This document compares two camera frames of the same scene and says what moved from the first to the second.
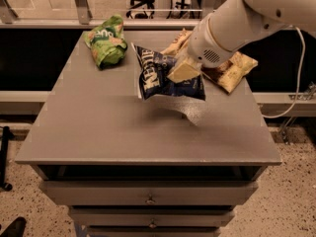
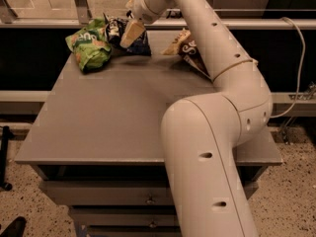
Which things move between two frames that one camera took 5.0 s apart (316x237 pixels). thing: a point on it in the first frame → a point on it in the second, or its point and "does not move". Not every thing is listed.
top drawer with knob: (148, 192) does not move
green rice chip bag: (107, 41) → (91, 45)
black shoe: (16, 228) does not move
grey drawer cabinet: (128, 166) does not move
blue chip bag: (153, 69) → (140, 46)
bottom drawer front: (153, 230) does not move
